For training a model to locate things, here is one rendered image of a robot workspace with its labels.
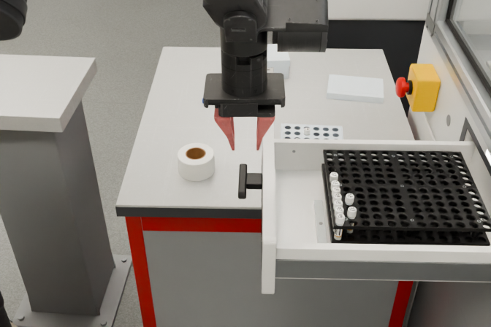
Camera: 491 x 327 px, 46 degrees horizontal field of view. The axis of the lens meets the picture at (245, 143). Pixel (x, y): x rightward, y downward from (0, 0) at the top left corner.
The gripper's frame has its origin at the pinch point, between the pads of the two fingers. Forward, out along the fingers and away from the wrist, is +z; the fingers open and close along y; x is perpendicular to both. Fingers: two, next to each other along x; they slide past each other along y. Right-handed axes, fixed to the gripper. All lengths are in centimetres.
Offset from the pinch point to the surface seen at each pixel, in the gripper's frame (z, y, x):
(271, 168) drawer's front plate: 6.9, 3.7, 3.1
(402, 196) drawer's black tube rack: 10.0, 22.8, 0.1
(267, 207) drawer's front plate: 6.9, 2.9, -5.5
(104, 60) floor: 100, -78, 207
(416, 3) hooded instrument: 15, 44, 82
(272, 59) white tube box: 19, 5, 59
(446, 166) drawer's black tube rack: 10.1, 31.1, 7.3
